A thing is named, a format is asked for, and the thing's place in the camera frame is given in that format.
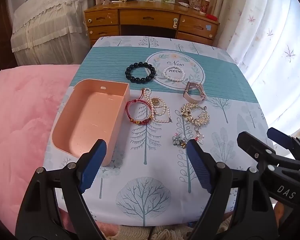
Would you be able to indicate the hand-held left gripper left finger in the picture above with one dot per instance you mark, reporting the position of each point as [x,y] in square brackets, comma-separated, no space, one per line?
[95,165]

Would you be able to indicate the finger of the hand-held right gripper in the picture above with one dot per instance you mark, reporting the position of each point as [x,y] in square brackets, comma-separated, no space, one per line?
[257,147]
[287,142]

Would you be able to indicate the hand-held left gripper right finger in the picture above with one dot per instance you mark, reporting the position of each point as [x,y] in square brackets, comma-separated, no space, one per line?
[198,165]

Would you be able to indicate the flower charm brooch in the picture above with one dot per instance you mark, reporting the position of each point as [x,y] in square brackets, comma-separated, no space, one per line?
[181,140]

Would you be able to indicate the pink plastic box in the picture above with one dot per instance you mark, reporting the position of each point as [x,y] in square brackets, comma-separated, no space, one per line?
[90,122]

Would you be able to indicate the tree print tablecloth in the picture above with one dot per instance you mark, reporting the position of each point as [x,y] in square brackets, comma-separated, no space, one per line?
[162,170]

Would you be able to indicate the pink fluffy blanket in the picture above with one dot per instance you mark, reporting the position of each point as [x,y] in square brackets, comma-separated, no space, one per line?
[20,135]

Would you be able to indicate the red flat case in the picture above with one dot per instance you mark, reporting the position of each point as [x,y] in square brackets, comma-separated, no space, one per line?
[211,17]

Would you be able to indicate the patterned paper cup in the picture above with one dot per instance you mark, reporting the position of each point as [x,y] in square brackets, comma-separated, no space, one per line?
[204,6]

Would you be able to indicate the wooden desk with drawers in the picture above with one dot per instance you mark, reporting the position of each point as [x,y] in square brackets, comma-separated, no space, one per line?
[150,15]

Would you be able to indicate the dark wooden cabinet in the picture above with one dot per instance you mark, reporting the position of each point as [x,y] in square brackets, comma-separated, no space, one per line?
[0,35]

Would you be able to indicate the white tube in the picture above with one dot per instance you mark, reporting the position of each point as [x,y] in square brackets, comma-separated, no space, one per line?
[183,4]

